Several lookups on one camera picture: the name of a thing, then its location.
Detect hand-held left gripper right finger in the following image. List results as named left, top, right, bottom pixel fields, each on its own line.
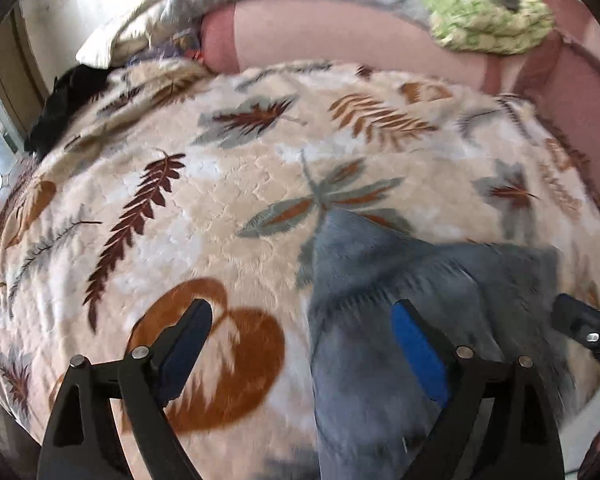
left=391, top=299, right=566, bottom=480

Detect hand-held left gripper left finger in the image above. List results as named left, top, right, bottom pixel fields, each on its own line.
left=36, top=298, right=213, bottom=480

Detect green patterned cloth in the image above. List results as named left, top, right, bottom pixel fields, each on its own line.
left=400, top=0, right=556, bottom=56

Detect black cloth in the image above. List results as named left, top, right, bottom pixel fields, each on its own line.
left=24, top=64, right=113, bottom=161

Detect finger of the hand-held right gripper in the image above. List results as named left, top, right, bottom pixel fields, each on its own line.
left=550, top=292, right=600, bottom=386

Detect cream leaf-printed blanket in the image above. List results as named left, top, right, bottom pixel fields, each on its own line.
left=0, top=57, right=600, bottom=480

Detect grey-blue denim pants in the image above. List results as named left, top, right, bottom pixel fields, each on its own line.
left=300, top=207, right=576, bottom=480

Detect cream pillow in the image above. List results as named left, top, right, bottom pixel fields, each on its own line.
left=75, top=0, right=201, bottom=68

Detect multicoloured patterned cloth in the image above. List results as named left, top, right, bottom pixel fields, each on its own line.
left=150, top=30, right=206, bottom=63

